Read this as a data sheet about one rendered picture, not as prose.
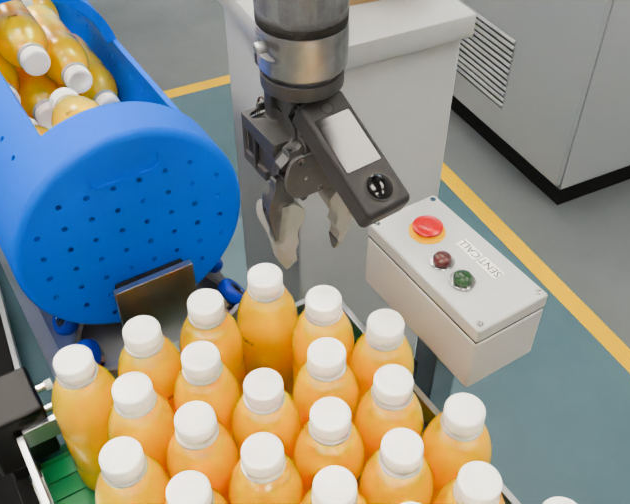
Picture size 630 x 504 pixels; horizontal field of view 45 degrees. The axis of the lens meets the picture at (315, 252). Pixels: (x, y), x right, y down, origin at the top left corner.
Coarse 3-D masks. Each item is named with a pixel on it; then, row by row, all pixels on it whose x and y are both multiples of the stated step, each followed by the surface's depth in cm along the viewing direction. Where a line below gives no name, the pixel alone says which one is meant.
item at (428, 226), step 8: (424, 216) 90; (432, 216) 90; (416, 224) 89; (424, 224) 89; (432, 224) 89; (440, 224) 89; (416, 232) 89; (424, 232) 88; (432, 232) 88; (440, 232) 88
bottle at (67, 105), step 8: (64, 96) 97; (72, 96) 95; (80, 96) 95; (56, 104) 97; (64, 104) 93; (72, 104) 93; (80, 104) 93; (88, 104) 93; (96, 104) 94; (56, 112) 93; (64, 112) 92; (72, 112) 92; (56, 120) 93
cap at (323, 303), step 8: (312, 288) 83; (320, 288) 83; (328, 288) 83; (312, 296) 82; (320, 296) 82; (328, 296) 82; (336, 296) 82; (312, 304) 81; (320, 304) 81; (328, 304) 81; (336, 304) 81; (312, 312) 81; (320, 312) 80; (328, 312) 81; (336, 312) 81; (320, 320) 81; (328, 320) 82
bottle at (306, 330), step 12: (300, 324) 84; (312, 324) 83; (324, 324) 82; (336, 324) 83; (348, 324) 84; (300, 336) 84; (312, 336) 83; (324, 336) 82; (336, 336) 83; (348, 336) 84; (300, 348) 84; (348, 348) 84; (300, 360) 85; (348, 360) 86
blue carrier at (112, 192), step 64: (0, 0) 106; (64, 0) 111; (128, 64) 116; (0, 128) 88; (64, 128) 83; (128, 128) 82; (192, 128) 88; (0, 192) 85; (64, 192) 82; (128, 192) 86; (192, 192) 91; (64, 256) 87; (128, 256) 92; (192, 256) 98
